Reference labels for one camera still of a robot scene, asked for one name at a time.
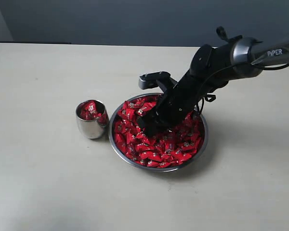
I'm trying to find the red candy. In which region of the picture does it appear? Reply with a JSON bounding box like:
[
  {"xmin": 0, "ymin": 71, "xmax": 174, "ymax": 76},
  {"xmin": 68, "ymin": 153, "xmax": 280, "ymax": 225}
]
[
  {"xmin": 84, "ymin": 100, "xmax": 98, "ymax": 120},
  {"xmin": 122, "ymin": 108, "xmax": 136, "ymax": 122},
  {"xmin": 138, "ymin": 151, "xmax": 161, "ymax": 162}
]

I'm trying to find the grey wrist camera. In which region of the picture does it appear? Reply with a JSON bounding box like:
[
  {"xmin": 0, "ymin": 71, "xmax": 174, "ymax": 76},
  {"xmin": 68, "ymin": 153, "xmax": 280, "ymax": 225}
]
[{"xmin": 138, "ymin": 71, "xmax": 177, "ymax": 92}]

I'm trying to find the steel bowl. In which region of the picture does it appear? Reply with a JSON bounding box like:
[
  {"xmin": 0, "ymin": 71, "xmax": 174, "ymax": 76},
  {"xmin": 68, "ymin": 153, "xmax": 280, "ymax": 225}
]
[{"xmin": 108, "ymin": 93, "xmax": 208, "ymax": 172}]

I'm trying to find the stainless steel cup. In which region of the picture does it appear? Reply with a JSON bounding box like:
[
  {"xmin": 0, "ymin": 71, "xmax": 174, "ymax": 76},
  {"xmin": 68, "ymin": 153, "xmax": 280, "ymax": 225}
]
[{"xmin": 75, "ymin": 100, "xmax": 109, "ymax": 140}]

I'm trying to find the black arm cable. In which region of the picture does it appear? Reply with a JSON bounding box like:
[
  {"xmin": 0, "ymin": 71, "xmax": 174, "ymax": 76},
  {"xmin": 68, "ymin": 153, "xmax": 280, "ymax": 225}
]
[{"xmin": 194, "ymin": 39, "xmax": 289, "ymax": 116}]

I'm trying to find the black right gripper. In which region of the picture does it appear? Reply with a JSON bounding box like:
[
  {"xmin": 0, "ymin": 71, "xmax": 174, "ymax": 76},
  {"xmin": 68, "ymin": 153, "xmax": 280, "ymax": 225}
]
[{"xmin": 137, "ymin": 73, "xmax": 206, "ymax": 138}]

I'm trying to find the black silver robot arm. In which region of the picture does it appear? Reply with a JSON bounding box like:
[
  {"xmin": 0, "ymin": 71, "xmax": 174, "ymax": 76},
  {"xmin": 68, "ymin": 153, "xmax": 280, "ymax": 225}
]
[{"xmin": 137, "ymin": 26, "xmax": 289, "ymax": 137}]

